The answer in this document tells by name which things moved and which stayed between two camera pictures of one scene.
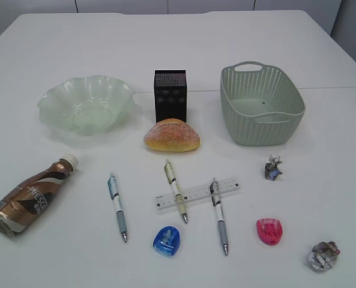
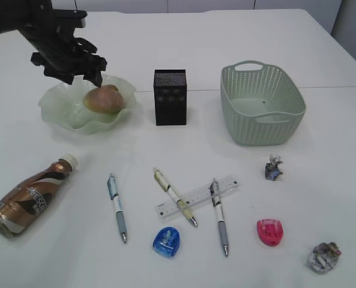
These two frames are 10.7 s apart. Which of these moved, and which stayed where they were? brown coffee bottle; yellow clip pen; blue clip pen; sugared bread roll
Moved: yellow clip pen; sugared bread roll
Stayed: brown coffee bottle; blue clip pen
